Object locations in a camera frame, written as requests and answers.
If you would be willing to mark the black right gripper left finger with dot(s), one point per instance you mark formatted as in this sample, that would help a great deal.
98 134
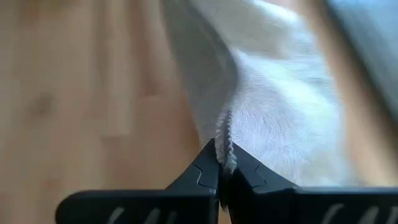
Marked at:
205 174

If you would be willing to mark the grey microfiber towel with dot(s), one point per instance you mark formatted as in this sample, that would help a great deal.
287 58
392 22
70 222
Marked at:
280 109

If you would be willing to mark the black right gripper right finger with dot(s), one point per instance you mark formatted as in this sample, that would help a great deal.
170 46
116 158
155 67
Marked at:
255 186

